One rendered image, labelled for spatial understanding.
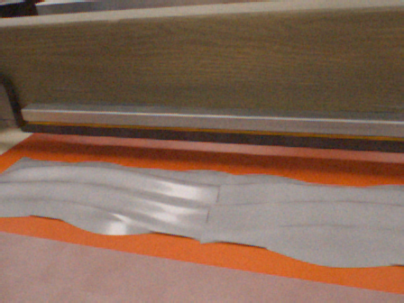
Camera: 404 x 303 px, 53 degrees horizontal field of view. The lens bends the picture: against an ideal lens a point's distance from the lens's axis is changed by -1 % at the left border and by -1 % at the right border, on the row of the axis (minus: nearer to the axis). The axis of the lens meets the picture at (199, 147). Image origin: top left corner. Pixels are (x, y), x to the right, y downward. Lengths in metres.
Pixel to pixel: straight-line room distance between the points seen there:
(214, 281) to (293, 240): 0.05
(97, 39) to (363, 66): 0.18
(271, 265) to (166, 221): 0.07
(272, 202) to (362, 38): 0.11
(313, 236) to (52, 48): 0.23
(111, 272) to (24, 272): 0.05
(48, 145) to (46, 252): 0.15
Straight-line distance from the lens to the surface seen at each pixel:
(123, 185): 0.28
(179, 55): 0.28
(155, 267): 0.22
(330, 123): 0.26
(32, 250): 0.26
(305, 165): 0.29
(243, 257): 0.22
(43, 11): 0.63
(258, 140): 0.30
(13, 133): 0.43
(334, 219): 0.24
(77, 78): 0.33
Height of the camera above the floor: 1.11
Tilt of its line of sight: 28 degrees down
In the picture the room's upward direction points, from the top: 7 degrees counter-clockwise
